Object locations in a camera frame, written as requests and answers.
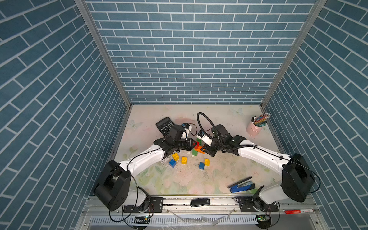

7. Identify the black usb dongle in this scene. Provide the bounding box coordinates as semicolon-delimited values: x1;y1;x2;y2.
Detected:
190;198;211;208

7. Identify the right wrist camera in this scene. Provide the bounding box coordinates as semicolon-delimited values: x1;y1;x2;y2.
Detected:
197;129;212;146

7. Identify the pink pencil cup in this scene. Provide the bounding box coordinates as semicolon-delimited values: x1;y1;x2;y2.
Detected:
246;122;263;137

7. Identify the coloured pencils bundle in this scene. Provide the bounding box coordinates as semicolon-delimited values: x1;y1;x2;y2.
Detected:
251;113;271;127

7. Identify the blue lego brick centre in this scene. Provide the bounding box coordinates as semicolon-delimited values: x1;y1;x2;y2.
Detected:
199;162;205;170

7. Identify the orange long lego brick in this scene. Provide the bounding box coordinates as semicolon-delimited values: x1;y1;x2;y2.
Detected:
196;146;205;154

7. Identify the red marker pen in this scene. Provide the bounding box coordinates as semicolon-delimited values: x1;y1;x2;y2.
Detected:
284;209;314;215

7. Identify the blue lego brick left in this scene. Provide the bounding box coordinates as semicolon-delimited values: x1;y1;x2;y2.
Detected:
169;159;177;168

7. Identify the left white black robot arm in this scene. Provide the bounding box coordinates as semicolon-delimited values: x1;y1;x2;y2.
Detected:
92;123;197;212

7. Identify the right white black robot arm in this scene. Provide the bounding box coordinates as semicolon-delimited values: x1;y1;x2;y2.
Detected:
197;125;315;211

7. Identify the blue black stapler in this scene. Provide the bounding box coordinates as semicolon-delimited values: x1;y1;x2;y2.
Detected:
227;176;255;193

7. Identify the blue lego brick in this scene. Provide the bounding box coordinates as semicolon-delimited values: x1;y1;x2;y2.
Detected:
199;162;205;170
169;159;177;168

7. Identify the yellow lego brick left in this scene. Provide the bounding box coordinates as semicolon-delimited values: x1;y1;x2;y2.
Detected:
172;153;180;162

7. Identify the black desk calculator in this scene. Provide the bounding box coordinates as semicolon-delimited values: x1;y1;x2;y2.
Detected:
155;117;174;136

